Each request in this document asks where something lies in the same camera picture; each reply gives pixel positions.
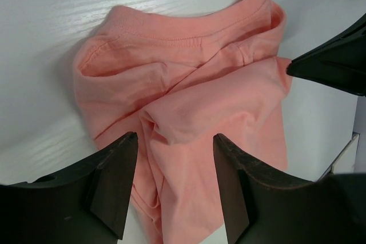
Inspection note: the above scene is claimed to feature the pink t shirt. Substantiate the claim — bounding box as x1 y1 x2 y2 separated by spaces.
73 0 292 243

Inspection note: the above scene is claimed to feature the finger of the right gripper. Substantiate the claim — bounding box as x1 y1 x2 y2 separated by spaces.
287 15 365 97

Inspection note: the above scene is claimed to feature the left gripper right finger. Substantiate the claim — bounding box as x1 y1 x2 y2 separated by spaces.
213 134 365 243

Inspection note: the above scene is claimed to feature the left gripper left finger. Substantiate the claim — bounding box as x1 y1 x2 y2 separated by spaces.
1 132 138 243

